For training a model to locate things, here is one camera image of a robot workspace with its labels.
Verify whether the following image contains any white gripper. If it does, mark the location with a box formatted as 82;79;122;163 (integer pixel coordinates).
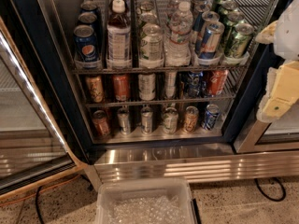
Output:
255;0;299;123

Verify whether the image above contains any blue pepsi can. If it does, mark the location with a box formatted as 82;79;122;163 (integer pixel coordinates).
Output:
73;25;99;63
80;1;100;18
78;12;102;42

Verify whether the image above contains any red orange can middle shelf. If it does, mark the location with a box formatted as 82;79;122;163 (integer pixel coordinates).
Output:
206;70;228;96

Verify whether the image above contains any front red bull can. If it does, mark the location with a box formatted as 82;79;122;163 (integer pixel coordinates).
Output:
199;21;224;60

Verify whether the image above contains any blue can bottom shelf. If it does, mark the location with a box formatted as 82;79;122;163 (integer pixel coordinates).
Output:
202;104;220;130

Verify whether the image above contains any dark blue can middle shelf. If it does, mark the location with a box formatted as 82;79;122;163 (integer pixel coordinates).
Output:
183;71;203;98

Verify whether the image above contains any tan can bottom shelf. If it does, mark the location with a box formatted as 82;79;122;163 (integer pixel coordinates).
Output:
183;106;199;133

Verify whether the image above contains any tan can shelf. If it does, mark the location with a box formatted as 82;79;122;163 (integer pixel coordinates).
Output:
85;76;104;103
183;106;199;133

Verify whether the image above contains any clear bottle middle shelf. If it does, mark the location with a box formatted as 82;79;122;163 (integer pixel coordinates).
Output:
164;72;177;98

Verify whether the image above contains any white can bottom shelf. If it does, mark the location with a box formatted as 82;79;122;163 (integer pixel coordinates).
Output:
163;107;178;134

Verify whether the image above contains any white can shelf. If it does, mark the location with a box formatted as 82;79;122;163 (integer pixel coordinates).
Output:
163;107;178;134
138;74;156;101

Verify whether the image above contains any front white green soda can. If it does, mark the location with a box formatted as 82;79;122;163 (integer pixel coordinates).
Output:
140;23;163;61

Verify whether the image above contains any white green soda can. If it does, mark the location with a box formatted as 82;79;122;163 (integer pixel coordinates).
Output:
140;23;163;61
136;1;154;15
138;12;158;30

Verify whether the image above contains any stainless steel fridge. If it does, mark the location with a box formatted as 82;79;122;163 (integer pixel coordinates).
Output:
1;0;299;183

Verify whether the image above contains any white can middle shelf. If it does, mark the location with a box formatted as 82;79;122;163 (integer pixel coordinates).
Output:
138;74;156;101

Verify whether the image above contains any middle white green soda can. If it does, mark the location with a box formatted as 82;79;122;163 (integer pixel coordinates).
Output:
138;12;158;30

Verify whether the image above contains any rear white green soda can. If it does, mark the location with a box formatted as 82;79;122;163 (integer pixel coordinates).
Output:
136;1;154;15

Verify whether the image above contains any silver can bottom shelf centre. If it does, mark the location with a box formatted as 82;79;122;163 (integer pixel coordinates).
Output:
141;106;153;134

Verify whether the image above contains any silver can shelf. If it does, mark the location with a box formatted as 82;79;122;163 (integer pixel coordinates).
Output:
141;106;153;134
117;107;131;135

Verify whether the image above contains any silver can bottom shelf left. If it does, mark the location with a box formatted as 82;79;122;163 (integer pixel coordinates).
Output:
117;107;131;135

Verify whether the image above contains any tan can middle shelf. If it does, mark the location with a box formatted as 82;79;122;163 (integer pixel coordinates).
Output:
85;76;104;103

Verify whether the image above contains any orange can bottom shelf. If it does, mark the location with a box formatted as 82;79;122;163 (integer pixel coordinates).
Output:
93;110;111;136

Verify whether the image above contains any open glass fridge door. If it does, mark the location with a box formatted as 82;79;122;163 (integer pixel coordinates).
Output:
0;18;87;199

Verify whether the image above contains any front clear water bottle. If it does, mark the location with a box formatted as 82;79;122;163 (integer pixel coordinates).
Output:
167;1;193;59

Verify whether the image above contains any clear water bottle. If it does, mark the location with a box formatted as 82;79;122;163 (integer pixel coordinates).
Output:
166;0;182;19
167;1;193;59

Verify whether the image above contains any rear clear water bottle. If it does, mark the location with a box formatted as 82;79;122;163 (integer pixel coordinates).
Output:
166;0;182;19

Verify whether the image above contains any front iced tea bottle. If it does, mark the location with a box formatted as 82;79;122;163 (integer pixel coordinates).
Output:
107;0;131;61

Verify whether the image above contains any clear plastic bin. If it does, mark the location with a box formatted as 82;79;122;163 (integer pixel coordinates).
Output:
94;178;197;224

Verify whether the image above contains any black power cable right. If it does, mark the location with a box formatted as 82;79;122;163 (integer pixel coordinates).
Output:
253;176;287;203

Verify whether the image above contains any black cable on floor left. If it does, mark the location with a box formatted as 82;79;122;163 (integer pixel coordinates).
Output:
35;185;45;224

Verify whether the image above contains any orange cable on floor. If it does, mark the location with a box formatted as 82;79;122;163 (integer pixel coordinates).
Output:
0;173;82;207

